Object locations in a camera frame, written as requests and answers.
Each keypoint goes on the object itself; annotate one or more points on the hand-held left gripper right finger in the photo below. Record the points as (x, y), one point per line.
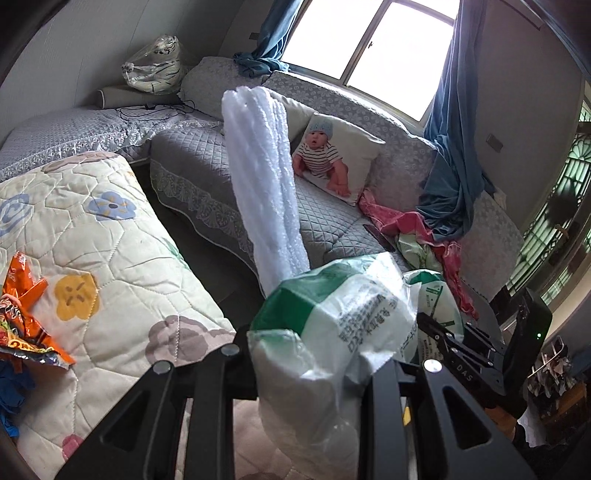
(383, 397)

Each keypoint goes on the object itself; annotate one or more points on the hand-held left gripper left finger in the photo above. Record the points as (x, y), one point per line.
(241, 369)

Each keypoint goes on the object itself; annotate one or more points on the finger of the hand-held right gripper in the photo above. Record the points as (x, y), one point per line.
(485, 341)
(457, 364)

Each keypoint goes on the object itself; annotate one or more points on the white and green plastic bag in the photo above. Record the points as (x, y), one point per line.
(323, 323)

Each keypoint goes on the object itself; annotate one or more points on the white knitted cloth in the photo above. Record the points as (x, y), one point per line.
(263, 184)

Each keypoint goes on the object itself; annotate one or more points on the yellow rimmed bin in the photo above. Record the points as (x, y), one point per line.
(407, 415)

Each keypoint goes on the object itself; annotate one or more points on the cluttered low shelf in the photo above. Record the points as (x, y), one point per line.
(558, 383)

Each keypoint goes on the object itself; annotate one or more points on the green patterned glass door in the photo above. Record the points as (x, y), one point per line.
(554, 207)

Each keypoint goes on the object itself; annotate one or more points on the pink cloth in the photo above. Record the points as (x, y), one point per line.
(392, 217)

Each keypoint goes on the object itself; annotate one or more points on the cream floral quilted blanket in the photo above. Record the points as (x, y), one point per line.
(115, 258)

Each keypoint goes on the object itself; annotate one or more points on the orange snack wrapper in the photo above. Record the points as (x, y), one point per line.
(27, 318)

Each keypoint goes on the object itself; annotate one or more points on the grey quilted corner sofa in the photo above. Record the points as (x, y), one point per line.
(194, 152)

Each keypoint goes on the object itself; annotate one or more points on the blue crumpled cloth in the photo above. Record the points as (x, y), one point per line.
(14, 392)

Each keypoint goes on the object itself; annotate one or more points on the grey patterned cushion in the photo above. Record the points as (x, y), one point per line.
(212, 83)

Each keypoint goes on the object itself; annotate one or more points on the grey bolster pillow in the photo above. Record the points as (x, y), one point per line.
(134, 97)

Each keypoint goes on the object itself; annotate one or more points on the sliding glass window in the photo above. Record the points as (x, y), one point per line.
(369, 50)

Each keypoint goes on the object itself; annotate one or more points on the plush tiger in plastic bag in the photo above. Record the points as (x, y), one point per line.
(154, 64)

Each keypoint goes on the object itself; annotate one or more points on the wall switch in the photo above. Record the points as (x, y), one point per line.
(495, 143)

